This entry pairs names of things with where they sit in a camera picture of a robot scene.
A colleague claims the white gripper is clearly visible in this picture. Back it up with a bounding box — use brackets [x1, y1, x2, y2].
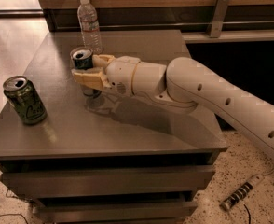
[71, 54, 141, 96]

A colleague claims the blue silver redbull can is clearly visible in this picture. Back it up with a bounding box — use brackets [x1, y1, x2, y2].
[70, 47, 101, 98]

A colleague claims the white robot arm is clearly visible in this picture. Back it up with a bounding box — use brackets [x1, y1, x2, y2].
[71, 50, 274, 160]

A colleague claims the green soda can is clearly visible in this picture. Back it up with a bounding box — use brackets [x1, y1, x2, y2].
[3, 76, 47, 125]

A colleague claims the clear plastic water bottle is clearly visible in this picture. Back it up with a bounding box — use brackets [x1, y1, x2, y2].
[77, 0, 103, 54]

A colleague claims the grey drawer cabinet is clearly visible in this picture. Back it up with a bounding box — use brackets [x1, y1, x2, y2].
[0, 33, 226, 224]

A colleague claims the upper grey drawer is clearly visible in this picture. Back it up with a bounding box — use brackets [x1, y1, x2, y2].
[1, 165, 214, 199]

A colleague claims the grey drawer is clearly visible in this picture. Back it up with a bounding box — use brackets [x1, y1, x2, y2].
[34, 201, 197, 223]
[1, 165, 214, 199]

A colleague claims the lower grey drawer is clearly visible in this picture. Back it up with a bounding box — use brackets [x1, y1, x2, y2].
[34, 201, 197, 223]

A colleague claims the white power strip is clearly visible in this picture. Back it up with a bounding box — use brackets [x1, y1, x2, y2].
[220, 175, 265, 212]

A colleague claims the metal wall bracket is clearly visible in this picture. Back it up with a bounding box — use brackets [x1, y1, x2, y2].
[207, 0, 230, 38]

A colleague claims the black floor cable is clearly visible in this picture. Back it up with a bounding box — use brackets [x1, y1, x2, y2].
[0, 189, 30, 224]

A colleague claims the horizontal metal rail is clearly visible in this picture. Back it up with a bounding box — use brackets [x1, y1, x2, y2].
[54, 20, 274, 30]

